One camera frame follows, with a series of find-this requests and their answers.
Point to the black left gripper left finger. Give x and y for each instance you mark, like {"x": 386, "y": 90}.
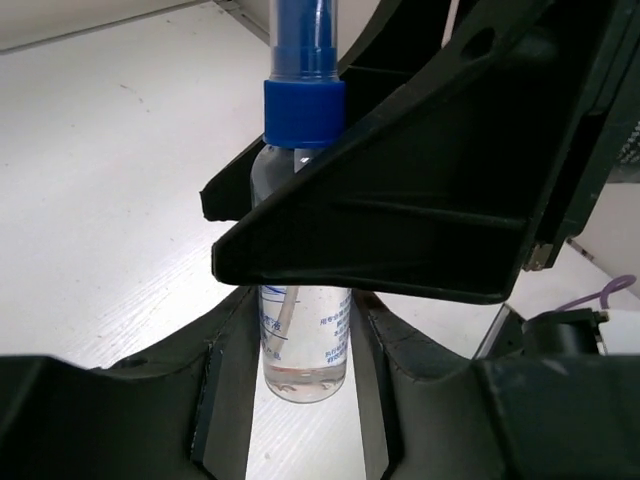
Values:
{"x": 179, "y": 409}

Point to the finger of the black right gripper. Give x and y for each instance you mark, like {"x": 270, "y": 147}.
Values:
{"x": 326, "y": 74}
{"x": 438, "y": 191}

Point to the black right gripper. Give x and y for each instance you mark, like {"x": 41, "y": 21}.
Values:
{"x": 608, "y": 114}

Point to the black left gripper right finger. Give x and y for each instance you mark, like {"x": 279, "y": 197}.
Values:
{"x": 428, "y": 413}

